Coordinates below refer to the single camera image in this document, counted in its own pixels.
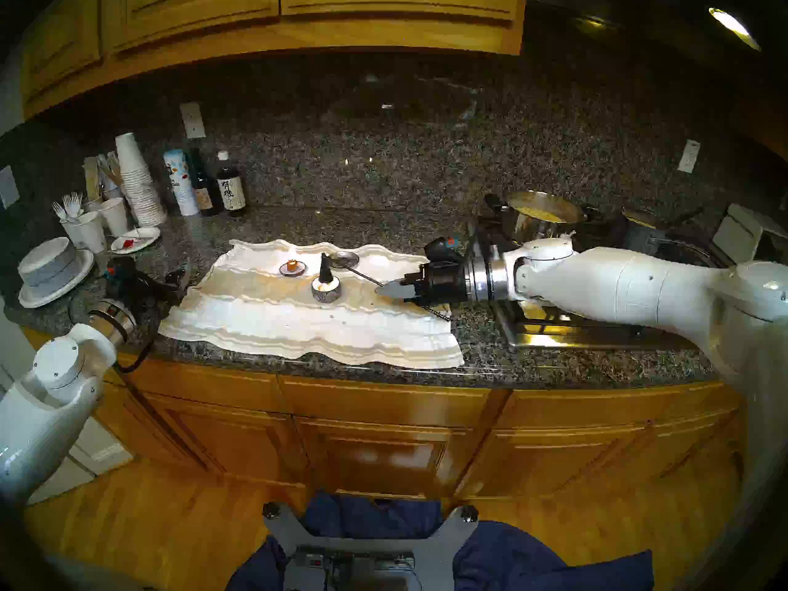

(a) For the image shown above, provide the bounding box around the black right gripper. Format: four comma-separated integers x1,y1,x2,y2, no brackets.
374,260,473,307

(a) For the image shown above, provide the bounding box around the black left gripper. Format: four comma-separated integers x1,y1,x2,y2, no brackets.
120,262,191,306

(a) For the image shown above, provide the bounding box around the black long-handled candle snuffer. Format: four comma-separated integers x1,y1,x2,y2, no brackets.
316,252,452,322

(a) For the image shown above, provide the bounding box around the small white paper plate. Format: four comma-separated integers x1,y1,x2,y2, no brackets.
110,227,161,254

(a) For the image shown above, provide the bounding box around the dark oil bottle gold label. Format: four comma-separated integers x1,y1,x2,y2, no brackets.
188,147,223,217

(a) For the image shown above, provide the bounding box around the white salt canister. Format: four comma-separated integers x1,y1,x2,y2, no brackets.
163,150,200,217

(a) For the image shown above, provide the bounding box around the soy sauce bottle white cap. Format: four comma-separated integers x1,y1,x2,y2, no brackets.
215,151,248,218

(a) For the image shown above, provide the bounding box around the tall stack of paper cups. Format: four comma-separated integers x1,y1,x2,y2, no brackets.
115,132,167,227

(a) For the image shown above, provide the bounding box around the white beige striped towel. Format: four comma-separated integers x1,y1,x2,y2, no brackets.
158,239,465,370

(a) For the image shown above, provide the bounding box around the bundle of bamboo sticks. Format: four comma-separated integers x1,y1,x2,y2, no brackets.
97,151,124,187

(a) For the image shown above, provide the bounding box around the stack of grey paper plates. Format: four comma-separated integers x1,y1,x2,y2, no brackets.
18,237,81,301

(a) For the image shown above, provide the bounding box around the steel pot with yellow food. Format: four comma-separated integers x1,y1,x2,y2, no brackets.
484,191,603,246

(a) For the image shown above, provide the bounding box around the steel gas stove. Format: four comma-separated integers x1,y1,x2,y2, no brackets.
471,214,730,352

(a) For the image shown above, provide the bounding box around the wooden lower cabinet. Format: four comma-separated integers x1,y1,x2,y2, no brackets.
18,325,749,504

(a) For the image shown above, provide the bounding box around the wooden cabinet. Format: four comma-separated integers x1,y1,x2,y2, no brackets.
18,0,528,119
18,325,749,504

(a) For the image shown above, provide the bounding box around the small dark saucepan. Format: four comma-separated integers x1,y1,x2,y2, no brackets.
617,205,707,255

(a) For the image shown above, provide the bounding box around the wooden upper cabinet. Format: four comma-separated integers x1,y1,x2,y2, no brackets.
18,0,528,119

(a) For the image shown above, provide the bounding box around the dark blue cloth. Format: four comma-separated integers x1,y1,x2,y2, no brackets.
225,491,654,591

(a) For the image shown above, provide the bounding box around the white countertop appliance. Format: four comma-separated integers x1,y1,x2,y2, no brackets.
713,203,788,270

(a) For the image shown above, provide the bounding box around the dark range hood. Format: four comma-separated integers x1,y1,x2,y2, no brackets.
526,0,788,104

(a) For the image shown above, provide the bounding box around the range hood lamp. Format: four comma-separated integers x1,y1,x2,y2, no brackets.
708,7,762,52

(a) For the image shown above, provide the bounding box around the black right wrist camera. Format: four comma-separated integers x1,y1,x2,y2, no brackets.
424,237,461,264

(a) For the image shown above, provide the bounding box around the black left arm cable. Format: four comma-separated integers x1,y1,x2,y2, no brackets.
66,291,162,372

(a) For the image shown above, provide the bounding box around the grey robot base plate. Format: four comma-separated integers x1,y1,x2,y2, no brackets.
262,502,480,591

